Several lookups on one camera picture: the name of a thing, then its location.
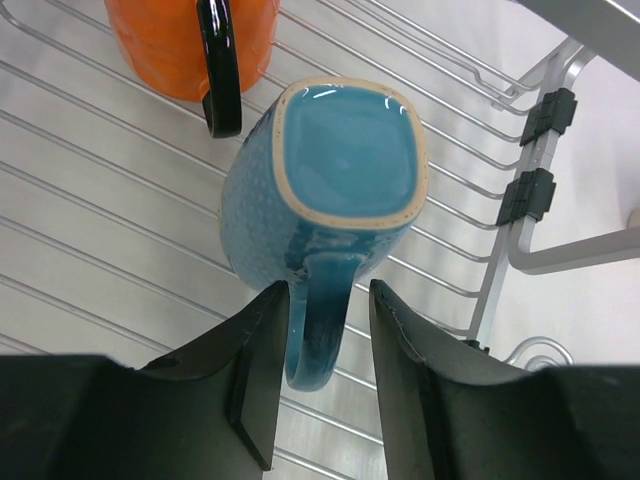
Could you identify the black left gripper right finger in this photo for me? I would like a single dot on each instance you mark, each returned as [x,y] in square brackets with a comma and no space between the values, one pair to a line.
[451,411]

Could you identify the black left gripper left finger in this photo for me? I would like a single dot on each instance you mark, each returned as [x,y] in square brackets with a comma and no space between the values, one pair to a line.
[207,410]

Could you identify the blue mug white interior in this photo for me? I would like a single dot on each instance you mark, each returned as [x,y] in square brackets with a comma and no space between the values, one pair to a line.
[324,186]

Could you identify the orange mug black handle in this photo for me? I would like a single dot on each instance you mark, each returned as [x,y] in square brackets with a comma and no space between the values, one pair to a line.
[198,51]

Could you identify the silver wire dish rack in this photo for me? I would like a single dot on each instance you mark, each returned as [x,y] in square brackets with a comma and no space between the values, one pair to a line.
[110,198]

